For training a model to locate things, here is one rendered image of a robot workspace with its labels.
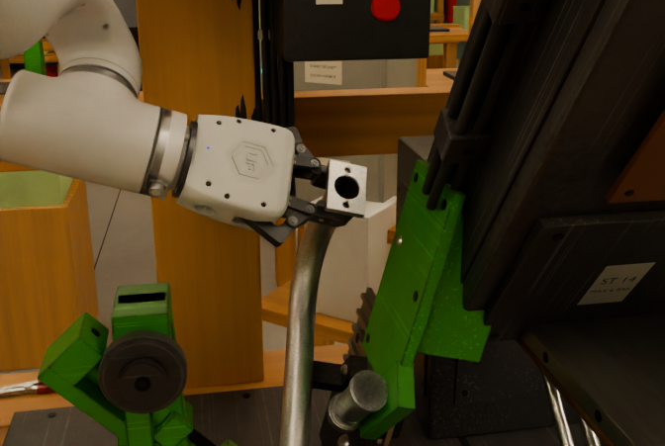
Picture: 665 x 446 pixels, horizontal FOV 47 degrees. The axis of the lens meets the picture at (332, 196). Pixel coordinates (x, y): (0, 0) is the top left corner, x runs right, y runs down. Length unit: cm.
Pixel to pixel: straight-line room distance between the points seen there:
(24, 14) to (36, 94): 12
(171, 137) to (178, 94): 28
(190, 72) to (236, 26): 8
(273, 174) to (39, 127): 21
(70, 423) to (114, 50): 51
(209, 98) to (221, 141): 26
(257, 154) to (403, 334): 22
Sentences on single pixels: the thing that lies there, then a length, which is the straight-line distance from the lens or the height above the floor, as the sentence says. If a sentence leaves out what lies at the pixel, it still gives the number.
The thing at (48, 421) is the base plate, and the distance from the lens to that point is 108.
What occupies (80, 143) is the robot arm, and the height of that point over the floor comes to 131.
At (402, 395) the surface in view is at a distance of 71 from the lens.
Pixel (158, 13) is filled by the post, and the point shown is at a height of 140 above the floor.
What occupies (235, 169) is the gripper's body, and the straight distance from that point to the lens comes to 72.
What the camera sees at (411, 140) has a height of 124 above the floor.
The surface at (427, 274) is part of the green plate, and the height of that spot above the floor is 120.
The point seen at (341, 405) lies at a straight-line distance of 75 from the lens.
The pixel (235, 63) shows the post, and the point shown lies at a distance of 98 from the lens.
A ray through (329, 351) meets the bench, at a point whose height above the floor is 88.
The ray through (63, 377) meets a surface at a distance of 74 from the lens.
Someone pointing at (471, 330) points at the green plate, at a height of 113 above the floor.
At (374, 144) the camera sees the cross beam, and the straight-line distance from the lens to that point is 113.
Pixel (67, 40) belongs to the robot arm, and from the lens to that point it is 76.
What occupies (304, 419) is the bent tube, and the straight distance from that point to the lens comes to 80.
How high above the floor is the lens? 147
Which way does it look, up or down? 18 degrees down
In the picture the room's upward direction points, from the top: straight up
